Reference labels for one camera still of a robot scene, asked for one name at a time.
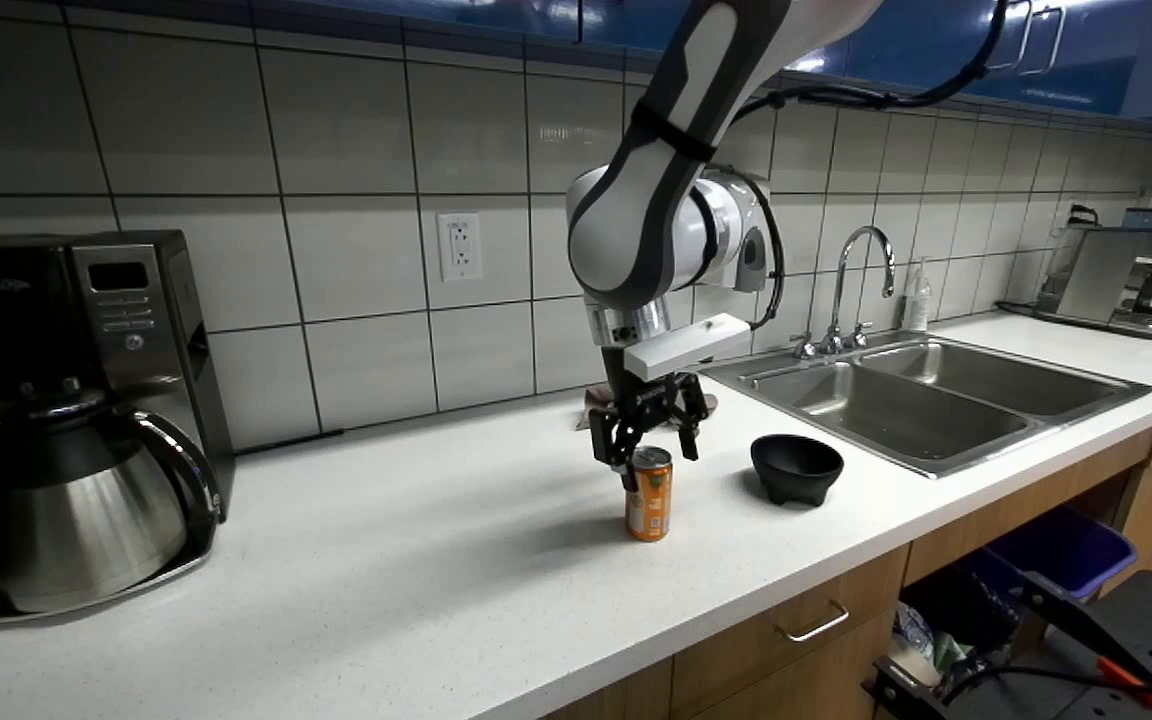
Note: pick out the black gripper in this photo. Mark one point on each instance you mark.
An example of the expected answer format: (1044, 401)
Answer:
(641, 397)

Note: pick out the orange drink can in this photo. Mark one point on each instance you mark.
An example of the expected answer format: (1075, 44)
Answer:
(650, 500)

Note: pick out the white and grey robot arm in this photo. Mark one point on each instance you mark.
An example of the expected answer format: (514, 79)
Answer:
(657, 201)

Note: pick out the black bowl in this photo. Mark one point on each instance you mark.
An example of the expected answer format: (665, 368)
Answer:
(799, 466)

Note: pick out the chrome faucet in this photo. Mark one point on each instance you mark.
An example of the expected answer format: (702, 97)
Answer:
(843, 287)

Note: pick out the wooden base cabinet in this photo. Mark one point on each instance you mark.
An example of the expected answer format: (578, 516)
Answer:
(739, 652)

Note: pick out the stainless steel double sink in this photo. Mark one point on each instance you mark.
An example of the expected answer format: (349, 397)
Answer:
(909, 412)

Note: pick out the clear soap bottle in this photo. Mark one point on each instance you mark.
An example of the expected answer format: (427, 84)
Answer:
(916, 308)

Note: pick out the bin with black bag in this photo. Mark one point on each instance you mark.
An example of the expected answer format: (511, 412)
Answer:
(961, 603)

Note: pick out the blue plastic bin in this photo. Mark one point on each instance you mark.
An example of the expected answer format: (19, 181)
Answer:
(1070, 544)

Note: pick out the blue upper cabinet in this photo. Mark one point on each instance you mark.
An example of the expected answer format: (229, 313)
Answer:
(937, 54)

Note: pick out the silver espresso machine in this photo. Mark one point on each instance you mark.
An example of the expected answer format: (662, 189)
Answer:
(1109, 274)

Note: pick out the black coffee maker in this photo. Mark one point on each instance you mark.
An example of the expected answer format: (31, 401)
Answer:
(123, 307)

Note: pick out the steel coffee carafe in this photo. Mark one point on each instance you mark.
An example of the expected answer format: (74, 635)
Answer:
(80, 522)

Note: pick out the white wrist camera block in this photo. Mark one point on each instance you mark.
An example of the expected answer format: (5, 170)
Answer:
(689, 344)

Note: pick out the white wall outlet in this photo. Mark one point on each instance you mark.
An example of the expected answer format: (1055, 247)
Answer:
(462, 250)

